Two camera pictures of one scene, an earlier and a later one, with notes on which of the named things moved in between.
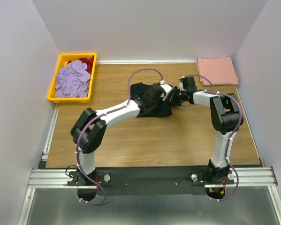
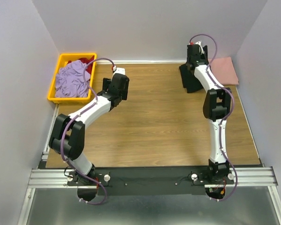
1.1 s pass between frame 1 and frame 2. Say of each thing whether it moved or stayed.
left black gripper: moved
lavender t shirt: stayed
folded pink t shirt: stayed
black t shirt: moved
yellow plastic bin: stayed
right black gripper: moved
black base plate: stayed
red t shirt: stayed
